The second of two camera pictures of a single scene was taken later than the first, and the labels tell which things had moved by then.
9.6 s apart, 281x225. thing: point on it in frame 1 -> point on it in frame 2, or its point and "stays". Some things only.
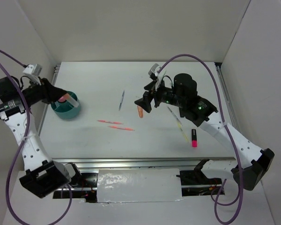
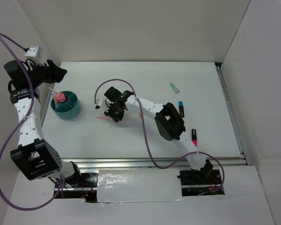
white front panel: (141, 185) stays
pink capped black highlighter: (194, 138) stays
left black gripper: (51, 93) -> (57, 73)
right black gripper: (144, 102) -> (116, 117)
